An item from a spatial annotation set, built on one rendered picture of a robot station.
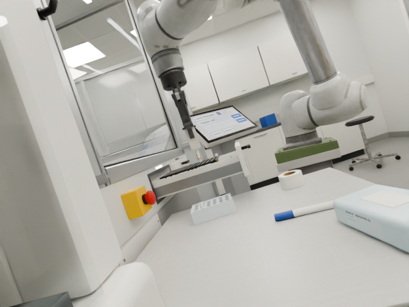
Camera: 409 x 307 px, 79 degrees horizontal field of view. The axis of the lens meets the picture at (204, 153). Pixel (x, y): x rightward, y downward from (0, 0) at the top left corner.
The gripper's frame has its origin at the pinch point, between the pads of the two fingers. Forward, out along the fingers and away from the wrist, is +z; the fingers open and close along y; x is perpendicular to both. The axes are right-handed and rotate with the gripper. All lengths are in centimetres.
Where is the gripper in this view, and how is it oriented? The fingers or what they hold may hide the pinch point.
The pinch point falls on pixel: (193, 139)
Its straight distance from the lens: 75.4
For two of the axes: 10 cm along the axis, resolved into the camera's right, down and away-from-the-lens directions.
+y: 0.2, -0.5, 10.0
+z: 3.1, 9.5, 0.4
